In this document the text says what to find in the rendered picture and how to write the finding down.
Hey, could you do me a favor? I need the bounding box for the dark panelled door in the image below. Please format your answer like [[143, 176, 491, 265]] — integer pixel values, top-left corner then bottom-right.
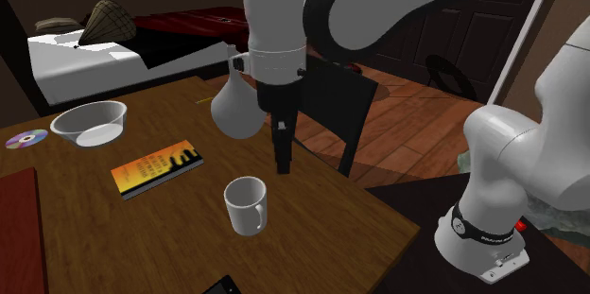
[[368, 0, 545, 103]]

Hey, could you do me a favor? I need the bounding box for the white round-bellied vase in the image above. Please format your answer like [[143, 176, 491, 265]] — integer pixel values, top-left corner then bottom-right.
[[210, 43, 269, 141]]

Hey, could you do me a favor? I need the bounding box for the shiny compact disc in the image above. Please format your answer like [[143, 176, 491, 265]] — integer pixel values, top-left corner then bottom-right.
[[5, 129, 49, 150]]

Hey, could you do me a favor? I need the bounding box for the white bowl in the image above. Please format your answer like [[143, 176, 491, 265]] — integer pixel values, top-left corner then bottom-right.
[[49, 100, 129, 148]]

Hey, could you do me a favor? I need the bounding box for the brown wooden table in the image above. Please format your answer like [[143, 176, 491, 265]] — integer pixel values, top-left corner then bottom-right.
[[0, 75, 422, 294]]

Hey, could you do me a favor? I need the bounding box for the dark red book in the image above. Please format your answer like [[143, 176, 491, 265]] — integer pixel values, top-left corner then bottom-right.
[[0, 166, 49, 294]]

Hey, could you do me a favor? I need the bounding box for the orange book with black skyline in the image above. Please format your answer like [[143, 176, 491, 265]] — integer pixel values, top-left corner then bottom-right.
[[110, 139, 205, 201]]

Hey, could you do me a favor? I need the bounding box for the white bed with red blanket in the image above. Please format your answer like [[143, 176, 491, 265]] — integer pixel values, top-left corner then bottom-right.
[[27, 0, 252, 106]]

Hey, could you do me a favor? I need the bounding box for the white mug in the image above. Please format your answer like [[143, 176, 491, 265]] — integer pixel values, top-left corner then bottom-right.
[[223, 175, 269, 237]]

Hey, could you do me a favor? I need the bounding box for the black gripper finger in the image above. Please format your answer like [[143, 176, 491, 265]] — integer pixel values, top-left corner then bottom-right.
[[270, 113, 299, 176]]

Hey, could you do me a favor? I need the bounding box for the green patterned rug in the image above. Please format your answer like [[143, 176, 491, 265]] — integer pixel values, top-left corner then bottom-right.
[[456, 149, 590, 249]]

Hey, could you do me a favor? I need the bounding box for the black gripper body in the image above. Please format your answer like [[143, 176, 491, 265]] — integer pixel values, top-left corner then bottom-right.
[[255, 78, 305, 118]]

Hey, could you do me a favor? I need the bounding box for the dark robot stand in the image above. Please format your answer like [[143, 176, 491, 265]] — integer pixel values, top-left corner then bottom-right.
[[368, 172, 590, 294]]

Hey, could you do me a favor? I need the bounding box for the black phone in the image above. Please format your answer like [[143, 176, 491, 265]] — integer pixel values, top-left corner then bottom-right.
[[200, 274, 243, 294]]

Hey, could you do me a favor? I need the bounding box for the black chair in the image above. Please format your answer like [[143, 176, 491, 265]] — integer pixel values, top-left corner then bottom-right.
[[294, 55, 380, 178]]

